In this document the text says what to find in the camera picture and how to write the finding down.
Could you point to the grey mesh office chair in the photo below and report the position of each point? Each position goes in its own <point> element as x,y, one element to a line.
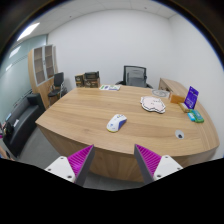
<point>134,76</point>

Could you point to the brown cardboard box left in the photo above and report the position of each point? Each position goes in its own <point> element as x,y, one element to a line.
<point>79,80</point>

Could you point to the blue packet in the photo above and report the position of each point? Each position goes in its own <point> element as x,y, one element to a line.
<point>191,117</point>

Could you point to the wooden side cabinet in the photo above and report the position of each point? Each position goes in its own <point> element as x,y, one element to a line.
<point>172,86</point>

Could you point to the dark box with device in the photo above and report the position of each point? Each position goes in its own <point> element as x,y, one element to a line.
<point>92,79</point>

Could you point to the wooden bookshelf cabinet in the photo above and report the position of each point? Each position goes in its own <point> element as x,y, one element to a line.
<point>42,67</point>

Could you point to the orange wooden box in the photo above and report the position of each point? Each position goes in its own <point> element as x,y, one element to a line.
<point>177,99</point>

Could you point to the black sofa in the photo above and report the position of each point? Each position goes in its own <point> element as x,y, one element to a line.
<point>22,123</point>

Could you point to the round grey coaster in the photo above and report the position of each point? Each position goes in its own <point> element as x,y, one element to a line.
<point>160,93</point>

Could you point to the white and blue computer mouse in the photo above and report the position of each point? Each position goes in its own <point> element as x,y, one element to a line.
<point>116,122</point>

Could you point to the purple standing card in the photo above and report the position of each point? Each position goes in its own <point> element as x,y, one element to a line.
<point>191,98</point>

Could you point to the white leaflet on desk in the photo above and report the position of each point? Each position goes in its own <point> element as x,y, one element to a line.
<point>110,87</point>

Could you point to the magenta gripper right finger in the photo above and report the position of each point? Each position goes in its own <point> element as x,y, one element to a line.
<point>153,166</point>

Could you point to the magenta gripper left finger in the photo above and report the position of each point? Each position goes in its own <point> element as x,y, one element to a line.
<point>75,167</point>

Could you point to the large wooden desk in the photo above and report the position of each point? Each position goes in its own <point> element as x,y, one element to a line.
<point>79,119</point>

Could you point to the black side chair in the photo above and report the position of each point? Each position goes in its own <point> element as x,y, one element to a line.
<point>58,89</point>

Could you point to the green packet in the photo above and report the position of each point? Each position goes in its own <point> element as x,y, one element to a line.
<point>198,117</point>

